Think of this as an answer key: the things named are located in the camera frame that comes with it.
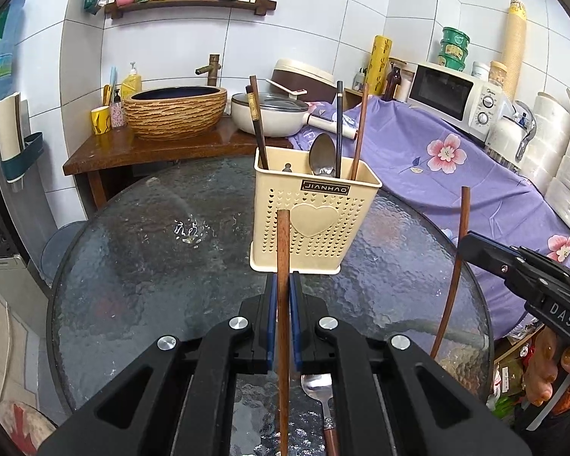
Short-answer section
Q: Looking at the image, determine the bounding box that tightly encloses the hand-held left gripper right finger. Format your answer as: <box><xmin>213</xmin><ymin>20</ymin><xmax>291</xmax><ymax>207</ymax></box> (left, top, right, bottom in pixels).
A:
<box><xmin>289</xmin><ymin>271</ymin><xmax>533</xmax><ymax>456</ymax></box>

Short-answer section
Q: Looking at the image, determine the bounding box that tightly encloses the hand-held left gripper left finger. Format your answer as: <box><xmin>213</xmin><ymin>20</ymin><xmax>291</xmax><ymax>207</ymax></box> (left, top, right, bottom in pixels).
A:
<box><xmin>37</xmin><ymin>271</ymin><xmax>280</xmax><ymax>456</ymax></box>

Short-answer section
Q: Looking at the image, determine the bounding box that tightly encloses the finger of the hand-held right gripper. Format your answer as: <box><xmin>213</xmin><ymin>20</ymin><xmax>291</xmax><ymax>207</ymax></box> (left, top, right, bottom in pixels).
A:
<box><xmin>465</xmin><ymin>231</ymin><xmax>570</xmax><ymax>282</ymax></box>
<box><xmin>457</xmin><ymin>237</ymin><xmax>570</xmax><ymax>306</ymax></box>

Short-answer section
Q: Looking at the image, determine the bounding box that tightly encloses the brown wooden chopstick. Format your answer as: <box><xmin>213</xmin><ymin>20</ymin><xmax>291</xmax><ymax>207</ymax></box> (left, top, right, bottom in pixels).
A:
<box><xmin>430</xmin><ymin>187</ymin><xmax>472</xmax><ymax>359</ymax></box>
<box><xmin>350</xmin><ymin>83</ymin><xmax>370</xmax><ymax>180</ymax></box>
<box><xmin>276</xmin><ymin>210</ymin><xmax>290</xmax><ymax>456</ymax></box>

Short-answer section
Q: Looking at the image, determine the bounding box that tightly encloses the cream perforated utensil holder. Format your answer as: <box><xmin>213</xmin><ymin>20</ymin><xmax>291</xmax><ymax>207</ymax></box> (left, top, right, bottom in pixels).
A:
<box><xmin>249</xmin><ymin>147</ymin><xmax>383</xmax><ymax>275</ymax></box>

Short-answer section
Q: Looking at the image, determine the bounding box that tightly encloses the black chopstick with gold band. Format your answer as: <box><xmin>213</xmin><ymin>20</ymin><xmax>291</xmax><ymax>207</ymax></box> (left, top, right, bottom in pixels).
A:
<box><xmin>246</xmin><ymin>75</ymin><xmax>270</xmax><ymax>170</ymax></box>

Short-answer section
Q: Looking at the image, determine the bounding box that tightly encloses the plain black chopstick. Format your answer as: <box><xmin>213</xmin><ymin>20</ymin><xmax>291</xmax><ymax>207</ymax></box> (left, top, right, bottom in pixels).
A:
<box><xmin>335</xmin><ymin>81</ymin><xmax>345</xmax><ymax>179</ymax></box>

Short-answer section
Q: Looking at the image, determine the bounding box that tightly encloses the person's right hand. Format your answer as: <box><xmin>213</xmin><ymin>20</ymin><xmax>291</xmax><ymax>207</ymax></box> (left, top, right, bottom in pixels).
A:
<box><xmin>525</xmin><ymin>328</ymin><xmax>570</xmax><ymax>408</ymax></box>

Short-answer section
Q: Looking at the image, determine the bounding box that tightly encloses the stack of white disposable bowls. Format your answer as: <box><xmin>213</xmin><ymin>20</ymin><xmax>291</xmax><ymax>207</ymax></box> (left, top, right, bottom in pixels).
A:
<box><xmin>518</xmin><ymin>90</ymin><xmax>570</xmax><ymax>238</ymax></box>

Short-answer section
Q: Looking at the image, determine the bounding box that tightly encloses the purple floral cloth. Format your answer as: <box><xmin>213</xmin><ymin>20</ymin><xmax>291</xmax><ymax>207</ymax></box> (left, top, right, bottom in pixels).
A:
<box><xmin>287</xmin><ymin>95</ymin><xmax>570</xmax><ymax>347</ymax></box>

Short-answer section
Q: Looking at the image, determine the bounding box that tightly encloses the white electric kettle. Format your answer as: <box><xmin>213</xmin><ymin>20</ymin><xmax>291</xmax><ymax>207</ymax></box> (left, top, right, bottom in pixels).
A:
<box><xmin>487</xmin><ymin>102</ymin><xmax>537</xmax><ymax>162</ymax></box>

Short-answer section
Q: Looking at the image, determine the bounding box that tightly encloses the white microwave oven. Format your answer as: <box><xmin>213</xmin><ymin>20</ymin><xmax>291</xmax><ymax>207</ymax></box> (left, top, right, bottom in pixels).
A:
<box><xmin>406</xmin><ymin>62</ymin><xmax>504</xmax><ymax>146</ymax></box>

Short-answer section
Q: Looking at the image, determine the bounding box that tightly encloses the jar with yellow contents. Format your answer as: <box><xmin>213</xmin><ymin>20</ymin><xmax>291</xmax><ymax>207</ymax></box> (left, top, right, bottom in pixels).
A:
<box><xmin>489</xmin><ymin>61</ymin><xmax>508</xmax><ymax>100</ymax></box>

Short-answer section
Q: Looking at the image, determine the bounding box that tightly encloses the clear glass jar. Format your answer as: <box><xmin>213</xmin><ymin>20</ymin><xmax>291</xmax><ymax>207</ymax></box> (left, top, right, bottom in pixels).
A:
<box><xmin>399</xmin><ymin>69</ymin><xmax>416</xmax><ymax>103</ymax></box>

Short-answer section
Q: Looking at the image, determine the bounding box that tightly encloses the brown glass bottle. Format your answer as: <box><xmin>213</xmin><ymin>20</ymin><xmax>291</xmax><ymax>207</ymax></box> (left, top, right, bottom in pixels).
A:
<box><xmin>384</xmin><ymin>64</ymin><xmax>402</xmax><ymax>101</ymax></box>

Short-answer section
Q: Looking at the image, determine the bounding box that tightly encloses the green instant food container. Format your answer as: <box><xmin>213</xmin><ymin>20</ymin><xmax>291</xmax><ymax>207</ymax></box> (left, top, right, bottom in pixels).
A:
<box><xmin>438</xmin><ymin>54</ymin><xmax>466</xmax><ymax>73</ymax></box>
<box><xmin>438</xmin><ymin>40</ymin><xmax>469</xmax><ymax>60</ymax></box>
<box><xmin>441</xmin><ymin>27</ymin><xmax>471</xmax><ymax>46</ymax></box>

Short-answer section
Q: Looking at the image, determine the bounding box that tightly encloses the brown wooden counter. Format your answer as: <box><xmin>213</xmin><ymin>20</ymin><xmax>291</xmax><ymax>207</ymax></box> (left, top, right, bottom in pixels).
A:
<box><xmin>63</xmin><ymin>116</ymin><xmax>295</xmax><ymax>210</ymax></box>

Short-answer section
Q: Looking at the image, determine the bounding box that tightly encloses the white pan with glass lid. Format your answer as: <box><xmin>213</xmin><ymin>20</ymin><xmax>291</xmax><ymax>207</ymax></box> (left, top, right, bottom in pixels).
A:
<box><xmin>230</xmin><ymin>91</ymin><xmax>357</xmax><ymax>139</ymax></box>

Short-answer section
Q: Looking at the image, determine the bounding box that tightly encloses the cream rolled mat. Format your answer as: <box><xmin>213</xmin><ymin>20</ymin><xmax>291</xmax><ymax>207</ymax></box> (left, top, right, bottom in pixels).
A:
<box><xmin>501</xmin><ymin>0</ymin><xmax>527</xmax><ymax>100</ymax></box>

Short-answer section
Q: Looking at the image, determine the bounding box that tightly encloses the yellow wrap roll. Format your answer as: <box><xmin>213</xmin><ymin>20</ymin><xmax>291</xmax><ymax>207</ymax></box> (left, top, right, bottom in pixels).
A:
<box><xmin>365</xmin><ymin>35</ymin><xmax>393</xmax><ymax>97</ymax></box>

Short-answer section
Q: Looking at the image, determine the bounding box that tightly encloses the grey round basin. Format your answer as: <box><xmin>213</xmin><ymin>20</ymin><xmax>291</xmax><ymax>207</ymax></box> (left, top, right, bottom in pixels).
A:
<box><xmin>40</xmin><ymin>221</ymin><xmax>86</xmax><ymax>286</ymax></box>

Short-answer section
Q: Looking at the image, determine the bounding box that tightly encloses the wood-grain basin sink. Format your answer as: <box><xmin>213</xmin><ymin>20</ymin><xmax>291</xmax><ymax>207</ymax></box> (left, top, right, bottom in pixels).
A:
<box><xmin>123</xmin><ymin>86</ymin><xmax>229</xmax><ymax>141</ymax></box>

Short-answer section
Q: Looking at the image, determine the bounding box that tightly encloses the brown and white rice cooker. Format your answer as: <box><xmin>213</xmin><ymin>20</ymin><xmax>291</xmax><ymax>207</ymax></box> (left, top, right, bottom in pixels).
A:
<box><xmin>271</xmin><ymin>58</ymin><xmax>338</xmax><ymax>105</ymax></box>

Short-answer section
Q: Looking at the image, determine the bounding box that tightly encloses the floral pump bottle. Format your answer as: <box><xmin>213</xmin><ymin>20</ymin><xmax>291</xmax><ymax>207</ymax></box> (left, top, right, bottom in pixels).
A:
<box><xmin>110</xmin><ymin>89</ymin><xmax>127</xmax><ymax>128</ymax></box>

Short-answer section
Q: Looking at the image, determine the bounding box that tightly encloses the bamboo-style brass faucet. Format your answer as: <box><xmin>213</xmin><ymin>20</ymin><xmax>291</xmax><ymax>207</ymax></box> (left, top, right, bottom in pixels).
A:
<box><xmin>195</xmin><ymin>54</ymin><xmax>222</xmax><ymax>87</ymax></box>

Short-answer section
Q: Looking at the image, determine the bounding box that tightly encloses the red and white floor mat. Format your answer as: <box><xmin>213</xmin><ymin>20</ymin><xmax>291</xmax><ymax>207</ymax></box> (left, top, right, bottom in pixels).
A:
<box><xmin>9</xmin><ymin>401</ymin><xmax>58</xmax><ymax>456</ymax></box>

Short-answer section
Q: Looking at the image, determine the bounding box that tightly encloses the yellow cup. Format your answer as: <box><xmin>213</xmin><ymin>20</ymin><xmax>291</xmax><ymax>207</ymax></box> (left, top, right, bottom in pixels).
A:
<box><xmin>91</xmin><ymin>106</ymin><xmax>112</xmax><ymax>136</ymax></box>

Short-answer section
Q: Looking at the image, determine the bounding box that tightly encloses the yellow soap pump bottle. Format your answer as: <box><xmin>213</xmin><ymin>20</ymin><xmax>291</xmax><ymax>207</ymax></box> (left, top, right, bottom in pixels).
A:
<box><xmin>120</xmin><ymin>62</ymin><xmax>142</xmax><ymax>100</ymax></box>

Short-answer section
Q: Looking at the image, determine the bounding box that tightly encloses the blue plastic basin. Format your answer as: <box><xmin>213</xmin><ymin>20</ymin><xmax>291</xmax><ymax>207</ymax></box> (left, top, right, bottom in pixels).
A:
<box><xmin>0</xmin><ymin>0</ymin><xmax>27</xmax><ymax>116</ymax></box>

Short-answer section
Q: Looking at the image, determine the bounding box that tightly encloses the metal spoon with brown handle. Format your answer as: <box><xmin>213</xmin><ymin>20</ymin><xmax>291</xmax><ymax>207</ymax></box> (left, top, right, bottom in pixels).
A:
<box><xmin>301</xmin><ymin>373</ymin><xmax>343</xmax><ymax>456</ymax></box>

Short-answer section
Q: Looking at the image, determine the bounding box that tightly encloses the cutting board wall rack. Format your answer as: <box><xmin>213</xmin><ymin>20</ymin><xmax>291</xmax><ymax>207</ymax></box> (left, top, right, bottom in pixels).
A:
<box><xmin>0</xmin><ymin>95</ymin><xmax>44</xmax><ymax>186</ymax></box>

